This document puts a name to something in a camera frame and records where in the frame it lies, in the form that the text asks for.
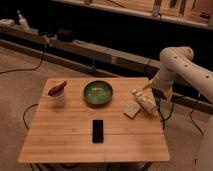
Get black round device on ledge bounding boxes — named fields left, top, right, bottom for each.
left=56, top=29, right=75, bottom=42

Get white spray bottle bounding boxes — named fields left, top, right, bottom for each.
left=17, top=11, right=30, bottom=31

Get black phone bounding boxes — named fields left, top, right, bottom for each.
left=92, top=120, right=104, bottom=143

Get green bowl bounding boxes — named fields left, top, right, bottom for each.
left=83, top=80, right=113, bottom=106

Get brown sausage in cup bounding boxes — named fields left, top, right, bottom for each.
left=48, top=81, right=67, bottom=96

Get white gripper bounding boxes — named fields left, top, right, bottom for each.
left=143, top=76, right=174, bottom=101

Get white cup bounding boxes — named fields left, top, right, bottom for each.
left=48, top=90, right=65, bottom=107

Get wooden table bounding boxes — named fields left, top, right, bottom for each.
left=18, top=78, right=170, bottom=163

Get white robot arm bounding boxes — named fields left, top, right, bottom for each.
left=145, top=46, right=213, bottom=171

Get black cable on floor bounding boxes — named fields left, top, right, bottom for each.
left=0, top=49, right=46, bottom=75

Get black cable at table right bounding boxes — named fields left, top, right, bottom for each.
left=153, top=89, right=183, bottom=131

